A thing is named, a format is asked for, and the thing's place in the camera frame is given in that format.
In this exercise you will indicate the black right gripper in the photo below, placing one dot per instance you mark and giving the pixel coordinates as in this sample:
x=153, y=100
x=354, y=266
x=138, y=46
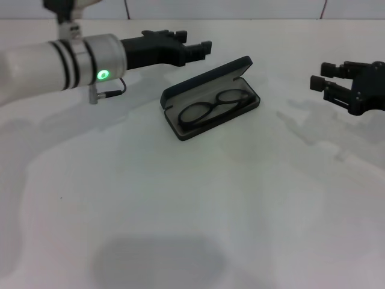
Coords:
x=370, y=90

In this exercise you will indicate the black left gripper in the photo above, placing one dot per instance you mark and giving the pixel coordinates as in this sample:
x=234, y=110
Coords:
x=150, y=49

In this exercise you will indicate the black glasses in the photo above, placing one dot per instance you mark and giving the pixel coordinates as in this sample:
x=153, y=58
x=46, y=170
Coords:
x=214, y=104

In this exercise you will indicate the black glasses case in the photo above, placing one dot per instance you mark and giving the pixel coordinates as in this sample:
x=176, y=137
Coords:
x=210, y=75

